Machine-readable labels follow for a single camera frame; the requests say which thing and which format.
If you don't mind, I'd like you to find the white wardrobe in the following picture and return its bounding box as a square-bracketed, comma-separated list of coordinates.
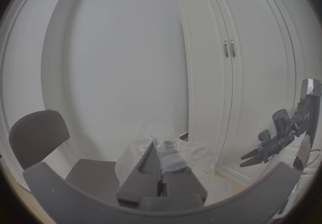
[179, 0, 322, 186]

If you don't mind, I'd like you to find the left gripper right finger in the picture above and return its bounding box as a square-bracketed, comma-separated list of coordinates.
[161, 166, 208, 206]

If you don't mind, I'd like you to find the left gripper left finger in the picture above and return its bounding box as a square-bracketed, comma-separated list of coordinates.
[116, 140, 161, 206]

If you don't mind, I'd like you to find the clear plastic bag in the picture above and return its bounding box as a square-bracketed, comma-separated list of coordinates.
[115, 121, 234, 206]

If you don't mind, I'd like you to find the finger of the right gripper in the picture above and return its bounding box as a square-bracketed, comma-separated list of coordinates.
[241, 148, 262, 161]
[239, 157, 265, 168]

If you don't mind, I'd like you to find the grey chair with white legs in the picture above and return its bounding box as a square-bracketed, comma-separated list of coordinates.
[8, 110, 121, 206]

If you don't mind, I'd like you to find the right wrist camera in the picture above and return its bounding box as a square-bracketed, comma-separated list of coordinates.
[259, 129, 272, 143]

